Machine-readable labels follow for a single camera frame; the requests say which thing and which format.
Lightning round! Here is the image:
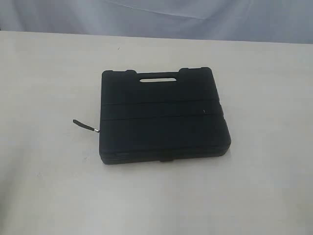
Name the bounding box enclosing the black plastic tool case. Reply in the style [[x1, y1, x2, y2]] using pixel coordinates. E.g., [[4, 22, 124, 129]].
[[99, 67, 231, 165]]

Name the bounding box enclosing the yellow tape measure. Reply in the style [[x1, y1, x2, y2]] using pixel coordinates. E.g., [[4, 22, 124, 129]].
[[72, 119, 100, 133]]

